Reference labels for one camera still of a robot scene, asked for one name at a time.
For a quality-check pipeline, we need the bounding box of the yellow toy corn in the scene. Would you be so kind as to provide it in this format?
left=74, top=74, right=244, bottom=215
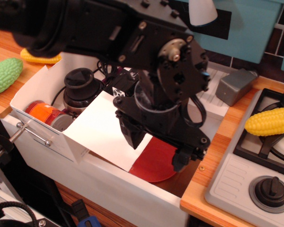
left=244, top=107, right=284, bottom=136
left=20, top=48, right=62, bottom=64

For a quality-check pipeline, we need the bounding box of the metal clamp screw handle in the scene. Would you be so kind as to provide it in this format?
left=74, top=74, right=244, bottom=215
left=9, top=122, right=52, bottom=147

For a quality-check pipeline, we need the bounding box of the orange labelled can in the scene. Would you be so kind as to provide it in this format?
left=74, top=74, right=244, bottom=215
left=25, top=100, right=73, bottom=131

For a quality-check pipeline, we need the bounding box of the grey toy block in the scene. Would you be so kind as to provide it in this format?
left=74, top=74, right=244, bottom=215
left=215, top=69, right=259, bottom=106

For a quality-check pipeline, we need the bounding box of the white cardboard mask box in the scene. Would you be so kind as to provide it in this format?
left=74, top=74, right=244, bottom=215
left=10, top=53, right=152, bottom=171

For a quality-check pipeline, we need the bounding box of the blue black clamp handle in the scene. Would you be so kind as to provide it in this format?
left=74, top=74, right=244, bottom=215
left=71, top=199, right=101, bottom=227

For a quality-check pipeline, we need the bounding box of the green toy bitter gourd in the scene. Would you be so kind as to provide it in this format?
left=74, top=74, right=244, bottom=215
left=0, top=58, right=23, bottom=93

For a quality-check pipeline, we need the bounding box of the white toy sink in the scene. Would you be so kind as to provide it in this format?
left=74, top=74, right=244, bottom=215
left=1, top=60, right=237, bottom=227

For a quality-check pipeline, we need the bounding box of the red plastic plate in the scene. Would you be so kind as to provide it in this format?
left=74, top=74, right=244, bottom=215
left=129, top=137, right=176, bottom=183

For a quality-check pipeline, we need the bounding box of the grey toy stove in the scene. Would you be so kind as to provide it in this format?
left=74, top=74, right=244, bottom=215
left=205, top=88, right=284, bottom=227

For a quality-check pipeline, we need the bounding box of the yellow toy corn right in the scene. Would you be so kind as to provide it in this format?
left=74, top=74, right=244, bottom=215
left=244, top=107, right=284, bottom=136

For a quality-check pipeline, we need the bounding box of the black 3d mouse device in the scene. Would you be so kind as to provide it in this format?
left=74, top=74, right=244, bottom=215
left=63, top=68, right=104, bottom=115

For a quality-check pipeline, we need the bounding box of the black stove knob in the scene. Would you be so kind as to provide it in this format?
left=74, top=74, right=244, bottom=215
left=248, top=175, right=284, bottom=214

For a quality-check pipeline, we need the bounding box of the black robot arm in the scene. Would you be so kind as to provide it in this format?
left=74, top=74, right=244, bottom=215
left=0, top=0, right=210, bottom=172

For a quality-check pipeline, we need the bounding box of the teal cabinet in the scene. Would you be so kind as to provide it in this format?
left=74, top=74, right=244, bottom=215
left=179, top=0, right=284, bottom=73

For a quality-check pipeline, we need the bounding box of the yellow toy corn left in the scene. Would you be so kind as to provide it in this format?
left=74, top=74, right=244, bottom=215
left=20, top=48, right=62, bottom=64

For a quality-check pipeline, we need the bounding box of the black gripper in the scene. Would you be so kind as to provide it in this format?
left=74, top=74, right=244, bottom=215
left=113, top=78, right=210, bottom=172

